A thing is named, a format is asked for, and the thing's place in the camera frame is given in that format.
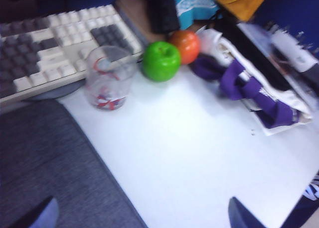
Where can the grey felt laptop sleeve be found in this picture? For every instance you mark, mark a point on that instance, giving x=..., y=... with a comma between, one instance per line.
x=45, y=163

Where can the white and grey keyboard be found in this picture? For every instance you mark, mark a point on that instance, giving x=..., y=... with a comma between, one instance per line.
x=49, y=53

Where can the clear glass with red ribbon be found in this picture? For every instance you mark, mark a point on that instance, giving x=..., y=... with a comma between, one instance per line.
x=109, y=81

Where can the teal patterned pouch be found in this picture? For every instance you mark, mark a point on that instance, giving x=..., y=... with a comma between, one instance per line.
x=197, y=6

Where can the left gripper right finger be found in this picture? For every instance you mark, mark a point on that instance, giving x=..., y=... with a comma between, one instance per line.
x=239, y=218

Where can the black computer mouse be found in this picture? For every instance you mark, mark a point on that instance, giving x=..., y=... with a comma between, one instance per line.
x=163, y=11

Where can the white and grey handheld device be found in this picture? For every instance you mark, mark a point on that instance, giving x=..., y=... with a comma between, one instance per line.
x=299, y=56

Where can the black flat case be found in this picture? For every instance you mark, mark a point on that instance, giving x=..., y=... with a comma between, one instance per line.
x=249, y=53

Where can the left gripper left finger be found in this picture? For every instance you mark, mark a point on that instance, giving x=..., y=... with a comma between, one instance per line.
x=42, y=215

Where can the orange round fruit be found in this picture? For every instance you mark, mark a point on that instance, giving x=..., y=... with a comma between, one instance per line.
x=187, y=46

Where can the green apple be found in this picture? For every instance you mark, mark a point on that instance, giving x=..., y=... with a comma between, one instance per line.
x=162, y=61

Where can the brown cardboard notebook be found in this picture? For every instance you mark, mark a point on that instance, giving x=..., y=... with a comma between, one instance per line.
x=134, y=16

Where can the large yellow paper pouch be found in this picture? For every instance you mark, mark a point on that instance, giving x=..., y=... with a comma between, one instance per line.
x=241, y=1

